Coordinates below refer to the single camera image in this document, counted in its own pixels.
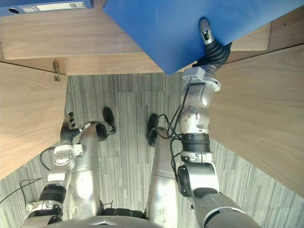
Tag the wooden cabinet door with hinge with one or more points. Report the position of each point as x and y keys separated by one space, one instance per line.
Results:
x=28 y=111

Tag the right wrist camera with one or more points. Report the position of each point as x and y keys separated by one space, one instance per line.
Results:
x=193 y=74

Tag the blue binder with label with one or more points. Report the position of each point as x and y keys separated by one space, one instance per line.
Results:
x=47 y=7

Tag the robot left leg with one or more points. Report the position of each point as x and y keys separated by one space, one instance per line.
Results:
x=85 y=166

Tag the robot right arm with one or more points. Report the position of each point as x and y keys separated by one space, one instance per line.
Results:
x=202 y=171

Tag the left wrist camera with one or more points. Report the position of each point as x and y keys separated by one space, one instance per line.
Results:
x=77 y=149

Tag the robot leg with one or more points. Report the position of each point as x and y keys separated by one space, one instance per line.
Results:
x=85 y=166
x=162 y=180

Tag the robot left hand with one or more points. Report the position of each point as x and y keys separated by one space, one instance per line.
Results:
x=67 y=133

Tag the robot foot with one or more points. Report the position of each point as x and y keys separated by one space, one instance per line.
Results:
x=152 y=128
x=108 y=121

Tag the robot right leg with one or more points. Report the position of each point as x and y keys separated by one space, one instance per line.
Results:
x=162 y=180

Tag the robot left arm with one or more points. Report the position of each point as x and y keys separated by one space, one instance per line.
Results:
x=55 y=175

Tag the wooden cabinet body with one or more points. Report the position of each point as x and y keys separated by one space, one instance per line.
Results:
x=71 y=40

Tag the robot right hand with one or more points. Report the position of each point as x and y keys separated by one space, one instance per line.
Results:
x=217 y=53

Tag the metal door hinge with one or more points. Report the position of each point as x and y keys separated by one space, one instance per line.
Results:
x=56 y=70

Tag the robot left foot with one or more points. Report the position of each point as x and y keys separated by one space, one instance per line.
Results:
x=108 y=121

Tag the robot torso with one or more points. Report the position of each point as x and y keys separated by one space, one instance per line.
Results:
x=111 y=221

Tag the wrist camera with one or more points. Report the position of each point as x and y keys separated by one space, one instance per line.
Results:
x=77 y=149
x=193 y=74

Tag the large blue folder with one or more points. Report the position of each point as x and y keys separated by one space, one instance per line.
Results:
x=156 y=31

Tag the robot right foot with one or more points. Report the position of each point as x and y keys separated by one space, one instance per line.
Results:
x=152 y=128

